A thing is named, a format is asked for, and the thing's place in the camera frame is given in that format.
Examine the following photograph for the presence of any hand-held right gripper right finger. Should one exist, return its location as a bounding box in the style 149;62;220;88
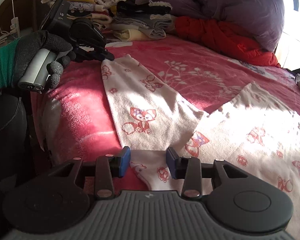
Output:
166;147;243;198

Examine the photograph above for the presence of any pink fox print top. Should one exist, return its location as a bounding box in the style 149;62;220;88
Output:
101;55;300;230

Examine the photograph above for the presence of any red quilt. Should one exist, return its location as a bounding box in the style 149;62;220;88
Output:
174;16;282;68

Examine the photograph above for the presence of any purple duvet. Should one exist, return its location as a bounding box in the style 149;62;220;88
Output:
137;0;285;53

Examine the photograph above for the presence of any white charger cable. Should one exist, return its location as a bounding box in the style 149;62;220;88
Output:
9;0;21;30

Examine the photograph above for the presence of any pink floral blanket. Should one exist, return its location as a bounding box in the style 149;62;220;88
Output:
31;34;300;235

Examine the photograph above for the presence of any wooden headboard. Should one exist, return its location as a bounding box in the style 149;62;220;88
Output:
0;0;49;34

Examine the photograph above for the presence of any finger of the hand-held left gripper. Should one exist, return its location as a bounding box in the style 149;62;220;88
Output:
76;52;115;62
74;45;108;54

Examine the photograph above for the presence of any person's left hand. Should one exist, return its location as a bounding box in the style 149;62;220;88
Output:
12;30;77;90

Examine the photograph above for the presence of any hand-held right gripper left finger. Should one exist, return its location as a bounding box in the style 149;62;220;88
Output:
49;146;131;201

